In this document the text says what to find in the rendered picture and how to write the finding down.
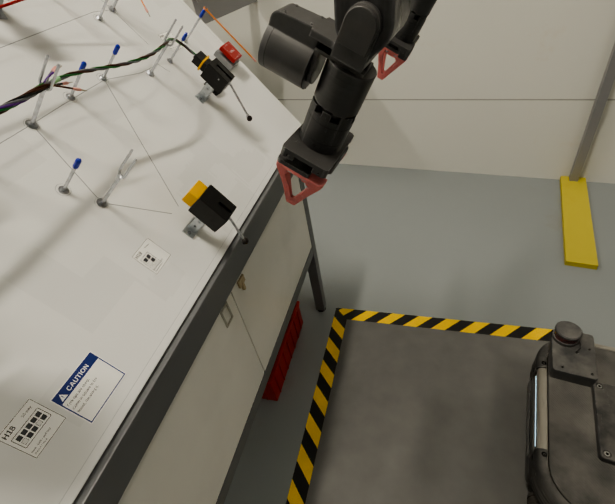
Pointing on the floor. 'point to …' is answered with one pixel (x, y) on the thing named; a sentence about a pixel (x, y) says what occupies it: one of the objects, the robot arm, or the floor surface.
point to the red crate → (284, 356)
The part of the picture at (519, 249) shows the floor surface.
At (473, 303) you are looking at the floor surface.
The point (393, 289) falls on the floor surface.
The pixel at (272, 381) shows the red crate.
